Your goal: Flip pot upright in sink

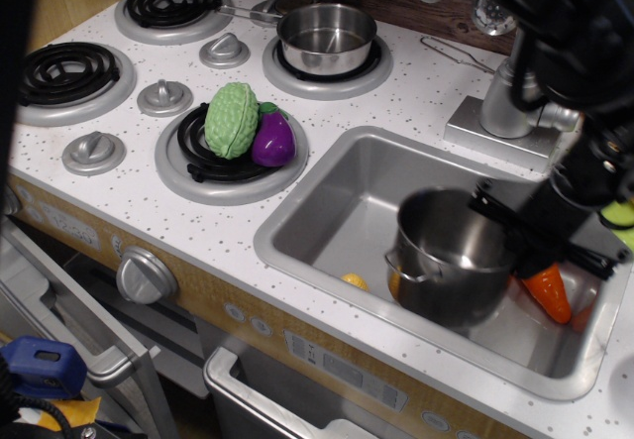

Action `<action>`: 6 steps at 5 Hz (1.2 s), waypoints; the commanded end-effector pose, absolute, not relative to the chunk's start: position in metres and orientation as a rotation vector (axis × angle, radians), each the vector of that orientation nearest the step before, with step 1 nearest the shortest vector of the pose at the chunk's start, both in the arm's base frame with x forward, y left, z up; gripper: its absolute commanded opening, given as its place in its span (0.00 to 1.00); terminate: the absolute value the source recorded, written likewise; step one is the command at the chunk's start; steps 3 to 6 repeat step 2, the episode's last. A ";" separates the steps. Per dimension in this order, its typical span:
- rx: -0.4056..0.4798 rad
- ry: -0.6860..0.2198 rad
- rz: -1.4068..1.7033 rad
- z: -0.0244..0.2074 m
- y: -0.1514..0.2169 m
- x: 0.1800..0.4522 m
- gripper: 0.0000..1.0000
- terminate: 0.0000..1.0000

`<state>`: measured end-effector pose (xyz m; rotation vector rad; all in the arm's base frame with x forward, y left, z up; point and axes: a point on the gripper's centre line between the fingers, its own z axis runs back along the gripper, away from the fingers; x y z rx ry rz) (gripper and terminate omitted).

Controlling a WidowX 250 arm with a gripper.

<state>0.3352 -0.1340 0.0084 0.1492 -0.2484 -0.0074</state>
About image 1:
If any silver stove knob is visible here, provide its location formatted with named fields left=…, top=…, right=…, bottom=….
left=199, top=33, right=251, bottom=69
left=250, top=0, right=281, bottom=27
left=61, top=131, right=127, bottom=176
left=137, top=79, right=193, bottom=117

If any purple toy eggplant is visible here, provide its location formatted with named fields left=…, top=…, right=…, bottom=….
left=251, top=102, right=296, bottom=167

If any silver stove knob rear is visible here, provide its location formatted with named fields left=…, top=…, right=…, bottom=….
left=250, top=0, right=281, bottom=27

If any silver dishwasher door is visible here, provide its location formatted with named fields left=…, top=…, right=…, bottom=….
left=202, top=345, right=377, bottom=439

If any silver toy faucet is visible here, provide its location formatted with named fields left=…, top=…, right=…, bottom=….
left=444, top=26, right=582, bottom=171

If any orange toy carrot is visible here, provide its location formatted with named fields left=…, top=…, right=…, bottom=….
left=522, top=263, right=572, bottom=324

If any silver stove knob middle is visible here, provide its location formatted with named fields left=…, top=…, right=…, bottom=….
left=137, top=79, right=193, bottom=117

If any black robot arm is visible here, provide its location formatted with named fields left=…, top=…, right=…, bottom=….
left=473, top=0, right=633, bottom=278

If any large silver oven knob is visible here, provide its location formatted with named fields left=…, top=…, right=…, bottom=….
left=116, top=246, right=178, bottom=305

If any burner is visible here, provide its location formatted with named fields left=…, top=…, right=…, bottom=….
left=17, top=42, right=136, bottom=127
left=261, top=35, right=394, bottom=101
left=115, top=0, right=232, bottom=46
left=155, top=103, right=308, bottom=206

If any yellow toy corn piece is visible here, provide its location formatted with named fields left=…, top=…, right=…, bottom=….
left=341, top=273, right=370, bottom=291

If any silver stove knob back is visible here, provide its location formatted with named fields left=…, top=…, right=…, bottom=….
left=199, top=33, right=251, bottom=69

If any silver stove knob front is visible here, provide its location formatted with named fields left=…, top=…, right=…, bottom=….
left=61, top=131, right=127, bottom=176

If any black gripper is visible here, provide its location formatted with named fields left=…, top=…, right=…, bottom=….
left=469, top=178, right=629, bottom=279

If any small steel saucepan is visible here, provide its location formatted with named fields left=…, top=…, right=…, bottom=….
left=219, top=3, right=377, bottom=76

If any back right burner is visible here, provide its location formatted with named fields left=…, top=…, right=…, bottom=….
left=261, top=35, right=394, bottom=101

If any back left burner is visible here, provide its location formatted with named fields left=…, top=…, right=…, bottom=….
left=115, top=0, right=232, bottom=46

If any black cable bottom left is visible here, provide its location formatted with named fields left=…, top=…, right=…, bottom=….
left=14, top=392, right=73, bottom=432

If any grey oven door handle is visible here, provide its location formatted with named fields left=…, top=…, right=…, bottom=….
left=1, top=218, right=160, bottom=394

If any hanging slotted steel spoon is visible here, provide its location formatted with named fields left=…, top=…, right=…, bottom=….
left=471, top=0, right=517, bottom=37

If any wire utensil on counter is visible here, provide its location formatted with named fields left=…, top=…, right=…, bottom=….
left=420, top=36, right=495, bottom=74

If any green toy bitter melon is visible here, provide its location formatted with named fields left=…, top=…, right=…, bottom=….
left=204, top=82, right=259, bottom=160

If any front centre burner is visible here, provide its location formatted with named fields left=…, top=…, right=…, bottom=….
left=155, top=103, right=308, bottom=206

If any yellow cloth bottom left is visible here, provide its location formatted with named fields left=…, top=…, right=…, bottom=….
left=37, top=396, right=102, bottom=431

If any large steel pot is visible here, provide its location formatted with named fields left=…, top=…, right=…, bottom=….
left=384, top=186, right=514, bottom=330

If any grey toy sink basin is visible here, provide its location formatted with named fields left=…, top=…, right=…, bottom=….
left=255, top=127, right=632, bottom=400

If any green cutting board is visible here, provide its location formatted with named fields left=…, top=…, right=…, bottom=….
left=599, top=200, right=634, bottom=250

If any silver knob left edge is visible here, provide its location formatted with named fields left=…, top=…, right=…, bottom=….
left=2, top=184, right=22, bottom=216

